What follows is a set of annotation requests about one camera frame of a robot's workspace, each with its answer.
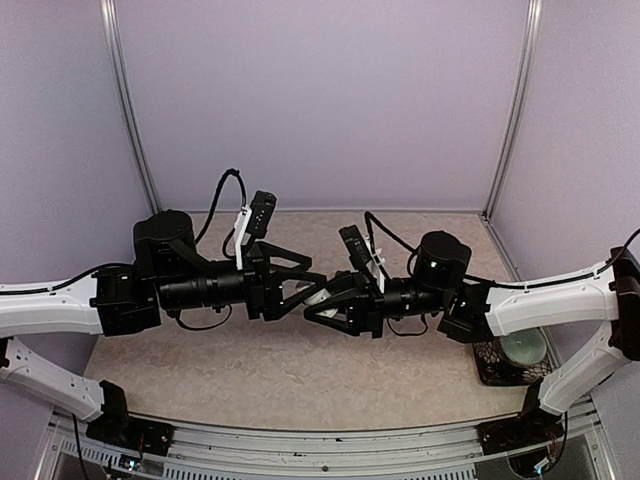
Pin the pale green bowl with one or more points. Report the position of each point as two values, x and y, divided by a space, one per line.
524 348

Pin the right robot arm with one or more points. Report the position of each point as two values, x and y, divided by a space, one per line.
474 310

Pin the right aluminium frame post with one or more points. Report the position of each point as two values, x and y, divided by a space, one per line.
517 107

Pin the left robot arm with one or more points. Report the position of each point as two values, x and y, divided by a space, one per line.
167 277

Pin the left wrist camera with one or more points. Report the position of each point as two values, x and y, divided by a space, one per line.
252 223

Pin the front aluminium rail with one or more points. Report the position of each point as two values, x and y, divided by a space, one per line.
453 451

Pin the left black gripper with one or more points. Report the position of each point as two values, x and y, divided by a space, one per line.
265 298

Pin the aluminium frame post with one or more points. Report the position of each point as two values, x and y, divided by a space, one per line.
109 15
517 107

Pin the left aluminium frame post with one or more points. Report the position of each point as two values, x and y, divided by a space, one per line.
109 15

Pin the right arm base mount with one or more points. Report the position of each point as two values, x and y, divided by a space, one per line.
523 430

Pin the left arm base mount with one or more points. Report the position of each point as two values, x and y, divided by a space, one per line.
133 433

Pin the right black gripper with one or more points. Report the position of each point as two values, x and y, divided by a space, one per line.
366 305

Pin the black floral square plate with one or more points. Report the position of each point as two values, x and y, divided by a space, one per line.
496 369

